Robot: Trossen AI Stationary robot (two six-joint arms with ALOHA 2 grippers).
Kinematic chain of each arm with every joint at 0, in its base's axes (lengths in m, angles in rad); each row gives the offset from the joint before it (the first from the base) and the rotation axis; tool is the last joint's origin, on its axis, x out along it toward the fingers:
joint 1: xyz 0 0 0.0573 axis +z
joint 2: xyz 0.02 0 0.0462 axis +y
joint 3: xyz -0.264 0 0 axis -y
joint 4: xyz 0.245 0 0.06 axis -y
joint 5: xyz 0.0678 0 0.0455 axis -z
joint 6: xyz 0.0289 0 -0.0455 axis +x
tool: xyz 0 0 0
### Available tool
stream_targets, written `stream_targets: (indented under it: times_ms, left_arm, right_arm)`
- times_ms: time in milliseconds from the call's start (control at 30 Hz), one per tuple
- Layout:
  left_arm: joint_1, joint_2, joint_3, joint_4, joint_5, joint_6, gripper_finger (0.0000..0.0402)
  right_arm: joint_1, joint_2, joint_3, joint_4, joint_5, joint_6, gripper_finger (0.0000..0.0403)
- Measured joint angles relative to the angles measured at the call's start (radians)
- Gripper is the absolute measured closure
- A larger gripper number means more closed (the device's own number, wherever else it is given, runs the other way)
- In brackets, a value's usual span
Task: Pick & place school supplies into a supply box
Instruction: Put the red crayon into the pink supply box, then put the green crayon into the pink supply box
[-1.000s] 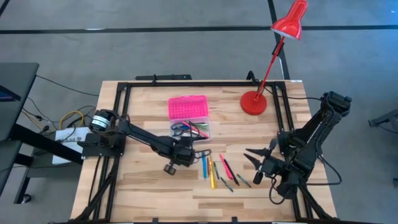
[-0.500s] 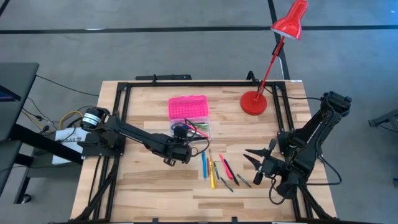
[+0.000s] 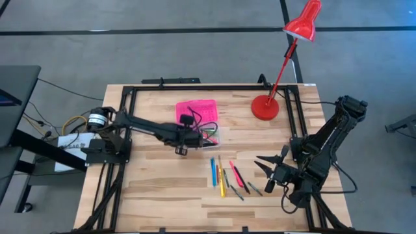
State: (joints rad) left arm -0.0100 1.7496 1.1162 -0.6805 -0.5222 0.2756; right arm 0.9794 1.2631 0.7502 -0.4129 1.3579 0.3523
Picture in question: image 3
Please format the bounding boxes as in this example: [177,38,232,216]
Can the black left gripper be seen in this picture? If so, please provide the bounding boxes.
[166,113,205,157]

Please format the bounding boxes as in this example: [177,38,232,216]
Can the white printed paper box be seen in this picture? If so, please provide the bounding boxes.
[54,132,96,173]

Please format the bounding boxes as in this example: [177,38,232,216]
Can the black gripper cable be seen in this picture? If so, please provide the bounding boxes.
[187,106,219,139]
[281,162,358,215]

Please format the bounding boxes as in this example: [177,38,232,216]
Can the yellow cable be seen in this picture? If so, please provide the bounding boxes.
[22,113,89,137]

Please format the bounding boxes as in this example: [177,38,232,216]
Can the clear pencil box pink lid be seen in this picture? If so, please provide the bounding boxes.
[175,99,223,150]

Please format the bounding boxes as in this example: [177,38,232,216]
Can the thin black pen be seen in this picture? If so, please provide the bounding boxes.
[233,166,252,196]

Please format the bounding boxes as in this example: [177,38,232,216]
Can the black steel beam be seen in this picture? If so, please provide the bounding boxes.
[9,129,89,172]

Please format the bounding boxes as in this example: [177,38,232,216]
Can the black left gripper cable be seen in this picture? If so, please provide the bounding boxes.
[187,106,219,139]

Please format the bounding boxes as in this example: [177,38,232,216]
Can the black caster wheel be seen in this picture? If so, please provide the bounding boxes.
[19,201,34,215]

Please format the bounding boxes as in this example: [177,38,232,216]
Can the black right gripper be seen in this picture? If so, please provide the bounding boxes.
[253,144,300,194]

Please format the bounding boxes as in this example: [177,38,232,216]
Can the thin black supply cable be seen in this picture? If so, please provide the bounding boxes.
[268,84,339,107]

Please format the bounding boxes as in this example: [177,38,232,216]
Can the blue marker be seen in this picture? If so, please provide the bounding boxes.
[209,157,218,189]

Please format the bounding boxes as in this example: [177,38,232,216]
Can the black bar with clamp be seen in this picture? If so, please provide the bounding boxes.
[141,77,202,85]

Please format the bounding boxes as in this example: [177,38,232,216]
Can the red desk lamp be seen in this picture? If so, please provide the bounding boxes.
[250,0,323,122]

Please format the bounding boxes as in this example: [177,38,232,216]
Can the grey stand leg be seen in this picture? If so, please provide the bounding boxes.
[385,112,416,134]

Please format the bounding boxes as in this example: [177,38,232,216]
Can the laptop with blue screen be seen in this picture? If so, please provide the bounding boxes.
[0,88,23,107]

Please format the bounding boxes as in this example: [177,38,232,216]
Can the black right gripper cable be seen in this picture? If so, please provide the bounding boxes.
[281,162,358,215]

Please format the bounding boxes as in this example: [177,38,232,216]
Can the pink highlighter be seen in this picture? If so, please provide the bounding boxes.
[228,160,244,189]

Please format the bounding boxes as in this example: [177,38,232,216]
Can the dark grey desk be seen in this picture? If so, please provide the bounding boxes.
[0,64,42,149]

